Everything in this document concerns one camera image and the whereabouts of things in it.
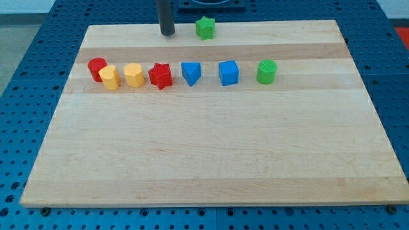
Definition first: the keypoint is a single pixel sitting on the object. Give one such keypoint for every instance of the green star block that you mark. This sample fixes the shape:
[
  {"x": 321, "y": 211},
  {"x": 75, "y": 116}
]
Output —
[{"x": 205, "y": 28}]

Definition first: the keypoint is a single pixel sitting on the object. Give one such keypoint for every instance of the blue cube block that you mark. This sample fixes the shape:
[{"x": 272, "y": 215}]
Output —
[{"x": 228, "y": 72}]

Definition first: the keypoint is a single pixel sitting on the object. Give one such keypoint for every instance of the red star block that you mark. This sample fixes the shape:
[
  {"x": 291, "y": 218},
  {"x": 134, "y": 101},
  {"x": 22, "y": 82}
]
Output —
[{"x": 160, "y": 75}]

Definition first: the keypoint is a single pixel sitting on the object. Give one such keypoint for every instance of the blue triangle block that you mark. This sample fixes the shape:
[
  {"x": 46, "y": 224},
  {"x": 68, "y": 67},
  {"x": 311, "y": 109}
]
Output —
[{"x": 191, "y": 72}]

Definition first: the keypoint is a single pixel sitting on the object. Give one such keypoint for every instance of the green cylinder block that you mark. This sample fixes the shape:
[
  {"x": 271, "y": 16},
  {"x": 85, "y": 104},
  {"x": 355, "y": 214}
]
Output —
[{"x": 266, "y": 71}]

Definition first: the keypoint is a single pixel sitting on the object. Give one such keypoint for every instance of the yellow hexagon block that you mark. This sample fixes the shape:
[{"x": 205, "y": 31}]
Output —
[{"x": 134, "y": 75}]

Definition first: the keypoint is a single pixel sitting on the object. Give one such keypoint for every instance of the yellow heart block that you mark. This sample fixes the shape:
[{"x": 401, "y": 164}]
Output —
[{"x": 110, "y": 77}]

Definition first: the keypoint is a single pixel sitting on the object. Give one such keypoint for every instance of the wooden board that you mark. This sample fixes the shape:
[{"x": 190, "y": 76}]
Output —
[{"x": 310, "y": 138}]

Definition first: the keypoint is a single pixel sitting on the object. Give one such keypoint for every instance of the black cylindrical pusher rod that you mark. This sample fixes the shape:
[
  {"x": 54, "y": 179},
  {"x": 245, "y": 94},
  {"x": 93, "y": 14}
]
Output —
[{"x": 165, "y": 17}]

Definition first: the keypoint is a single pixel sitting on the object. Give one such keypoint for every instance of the red cylinder block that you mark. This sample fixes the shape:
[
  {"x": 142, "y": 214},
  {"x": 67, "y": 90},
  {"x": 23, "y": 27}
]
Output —
[{"x": 94, "y": 66}]

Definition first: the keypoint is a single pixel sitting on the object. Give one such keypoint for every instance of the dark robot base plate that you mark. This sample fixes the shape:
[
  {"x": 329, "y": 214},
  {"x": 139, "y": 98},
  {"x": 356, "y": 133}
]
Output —
[{"x": 210, "y": 4}]

